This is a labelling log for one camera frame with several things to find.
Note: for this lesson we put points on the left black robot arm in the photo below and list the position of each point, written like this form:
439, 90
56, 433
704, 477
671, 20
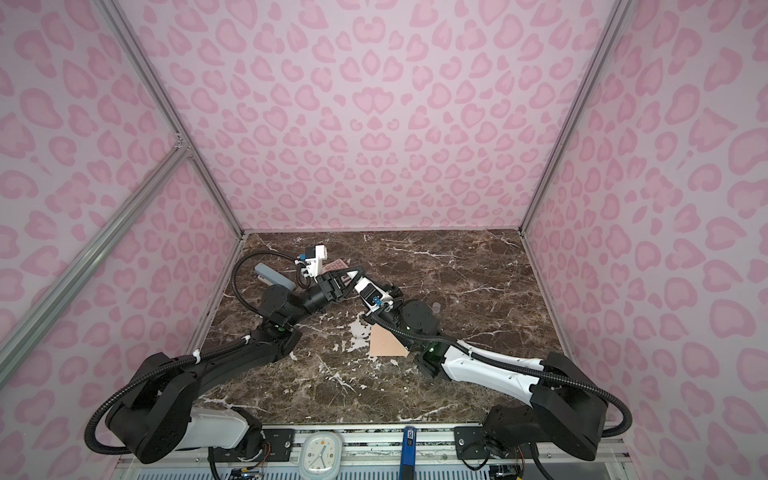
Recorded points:
154, 414

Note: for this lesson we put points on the grey blue stapler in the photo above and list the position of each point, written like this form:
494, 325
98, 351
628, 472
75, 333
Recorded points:
270, 277

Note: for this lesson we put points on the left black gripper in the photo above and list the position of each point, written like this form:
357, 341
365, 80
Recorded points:
332, 286

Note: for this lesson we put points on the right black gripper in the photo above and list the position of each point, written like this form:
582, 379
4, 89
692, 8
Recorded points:
372, 318

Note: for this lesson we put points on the pink calculator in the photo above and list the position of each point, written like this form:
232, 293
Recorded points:
335, 265

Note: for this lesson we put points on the white analog clock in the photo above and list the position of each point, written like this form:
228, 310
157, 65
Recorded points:
320, 456

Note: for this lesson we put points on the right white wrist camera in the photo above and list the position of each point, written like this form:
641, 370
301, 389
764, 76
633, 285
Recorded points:
373, 296

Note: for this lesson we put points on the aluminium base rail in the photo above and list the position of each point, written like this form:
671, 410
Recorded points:
375, 451

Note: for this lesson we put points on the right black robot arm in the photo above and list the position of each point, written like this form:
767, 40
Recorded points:
559, 403

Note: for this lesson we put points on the peach paper envelope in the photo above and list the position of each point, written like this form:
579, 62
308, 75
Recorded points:
384, 344

